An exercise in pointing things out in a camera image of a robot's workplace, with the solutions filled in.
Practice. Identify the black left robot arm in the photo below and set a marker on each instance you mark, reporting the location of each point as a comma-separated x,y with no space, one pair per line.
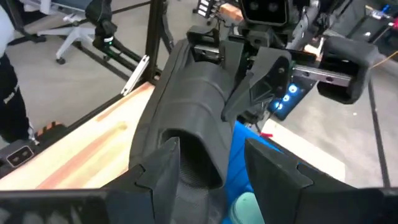
101,18

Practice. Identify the wooden box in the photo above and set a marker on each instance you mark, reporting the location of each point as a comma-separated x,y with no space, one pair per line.
230,12

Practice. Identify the black table-level camera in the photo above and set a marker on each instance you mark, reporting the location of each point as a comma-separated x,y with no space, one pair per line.
19,156

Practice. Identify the black aluminium frame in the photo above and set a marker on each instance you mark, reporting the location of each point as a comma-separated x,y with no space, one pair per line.
157,40

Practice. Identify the black rubber slide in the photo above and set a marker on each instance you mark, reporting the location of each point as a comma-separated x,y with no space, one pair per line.
192,102

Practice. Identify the green rubber slide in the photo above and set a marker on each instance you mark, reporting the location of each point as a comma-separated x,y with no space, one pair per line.
245,210

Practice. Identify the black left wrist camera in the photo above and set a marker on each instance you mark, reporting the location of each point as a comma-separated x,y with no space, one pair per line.
264,11

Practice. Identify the blue plastic bin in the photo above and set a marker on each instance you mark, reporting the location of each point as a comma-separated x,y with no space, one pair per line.
239,168

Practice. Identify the black rack white labels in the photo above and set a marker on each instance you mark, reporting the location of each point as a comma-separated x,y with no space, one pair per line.
203,7

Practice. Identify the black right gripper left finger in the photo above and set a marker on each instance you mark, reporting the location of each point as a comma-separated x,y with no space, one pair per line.
77,207

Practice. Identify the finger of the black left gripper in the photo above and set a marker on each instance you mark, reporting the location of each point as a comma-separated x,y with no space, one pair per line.
264,87

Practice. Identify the white office chair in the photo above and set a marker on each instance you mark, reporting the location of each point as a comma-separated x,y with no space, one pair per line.
74,32

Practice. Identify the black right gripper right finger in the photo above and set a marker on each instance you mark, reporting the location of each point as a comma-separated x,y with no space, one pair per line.
311,202

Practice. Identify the person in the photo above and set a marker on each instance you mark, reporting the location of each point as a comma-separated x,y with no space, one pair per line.
12,112

